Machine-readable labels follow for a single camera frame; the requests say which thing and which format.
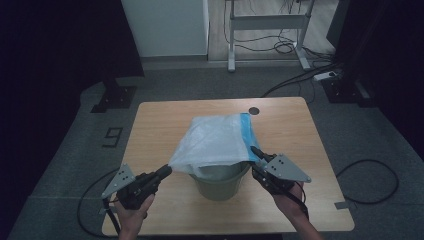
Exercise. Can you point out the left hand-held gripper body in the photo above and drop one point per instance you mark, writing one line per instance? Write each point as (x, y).
(121, 181)

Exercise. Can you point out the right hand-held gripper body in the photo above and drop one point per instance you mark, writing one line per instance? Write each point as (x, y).
(286, 170)

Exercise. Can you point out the white trash bag blue band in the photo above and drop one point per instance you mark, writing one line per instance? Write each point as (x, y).
(213, 143)

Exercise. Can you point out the green plastic bin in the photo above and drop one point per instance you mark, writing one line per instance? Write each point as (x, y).
(220, 186)

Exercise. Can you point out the person's right hand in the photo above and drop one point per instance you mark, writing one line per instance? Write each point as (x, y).
(291, 205)

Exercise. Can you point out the person's left hand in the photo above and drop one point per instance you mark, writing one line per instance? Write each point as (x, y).
(131, 220)

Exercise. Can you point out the round dark table grommet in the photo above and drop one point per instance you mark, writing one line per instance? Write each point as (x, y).
(254, 110)

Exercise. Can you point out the grey tape piece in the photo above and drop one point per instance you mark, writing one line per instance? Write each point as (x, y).
(341, 205)

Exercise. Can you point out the black stand base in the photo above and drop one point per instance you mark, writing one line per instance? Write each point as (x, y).
(346, 91)
(115, 98)

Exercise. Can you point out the white power strip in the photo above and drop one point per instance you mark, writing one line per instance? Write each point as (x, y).
(325, 76)

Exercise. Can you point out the white cabinet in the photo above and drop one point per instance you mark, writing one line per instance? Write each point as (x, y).
(165, 26)

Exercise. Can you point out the black curtain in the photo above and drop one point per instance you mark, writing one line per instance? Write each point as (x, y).
(50, 50)
(383, 50)

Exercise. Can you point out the white metal desk frame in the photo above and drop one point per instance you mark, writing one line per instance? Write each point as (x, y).
(266, 22)

